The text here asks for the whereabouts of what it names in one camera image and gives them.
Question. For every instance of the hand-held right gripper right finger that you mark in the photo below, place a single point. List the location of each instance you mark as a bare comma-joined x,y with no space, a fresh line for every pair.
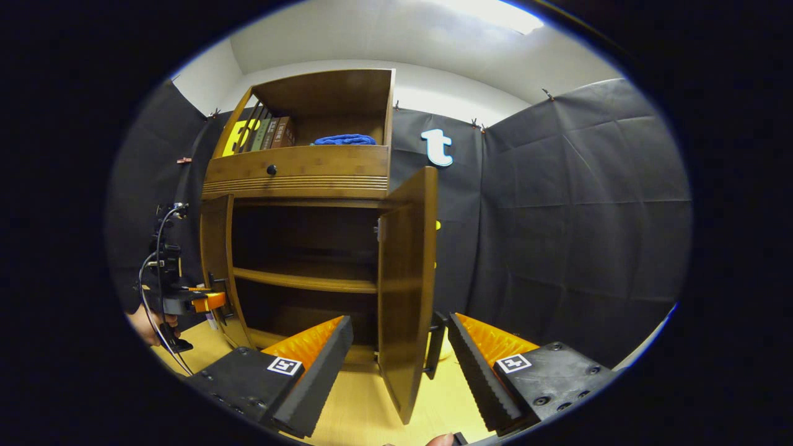
477,381

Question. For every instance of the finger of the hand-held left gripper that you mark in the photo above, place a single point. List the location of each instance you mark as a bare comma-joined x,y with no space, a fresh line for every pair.
209,301
199,289

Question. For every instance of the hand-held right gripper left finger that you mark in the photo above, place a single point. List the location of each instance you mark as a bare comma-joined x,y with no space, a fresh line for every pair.
316,384

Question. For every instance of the wooden shoe cabinet door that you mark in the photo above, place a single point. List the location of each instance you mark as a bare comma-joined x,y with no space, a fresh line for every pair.
217,248
406,279

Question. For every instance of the wooden double-door shoe cabinet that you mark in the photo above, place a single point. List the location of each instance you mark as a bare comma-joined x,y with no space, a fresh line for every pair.
322,93

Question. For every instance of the metal door hinge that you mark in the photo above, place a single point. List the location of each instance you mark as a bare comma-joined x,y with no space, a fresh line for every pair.
378,229

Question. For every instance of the wooden inner shelf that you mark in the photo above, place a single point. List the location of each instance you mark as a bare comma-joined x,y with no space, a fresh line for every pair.
303,282

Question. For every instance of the dark brown book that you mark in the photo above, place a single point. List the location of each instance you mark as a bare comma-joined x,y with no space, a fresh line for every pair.
270,134

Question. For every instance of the wooden drawer with black knob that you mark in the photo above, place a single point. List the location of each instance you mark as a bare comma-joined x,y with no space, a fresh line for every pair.
322,164

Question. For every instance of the reddish brown book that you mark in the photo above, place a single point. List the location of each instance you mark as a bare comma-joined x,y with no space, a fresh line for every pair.
285,132

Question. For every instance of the black backdrop cloth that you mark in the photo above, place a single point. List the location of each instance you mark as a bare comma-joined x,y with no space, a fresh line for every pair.
557,217

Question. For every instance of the blue folded cloth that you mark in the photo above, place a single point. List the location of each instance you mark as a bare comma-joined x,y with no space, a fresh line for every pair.
344,140

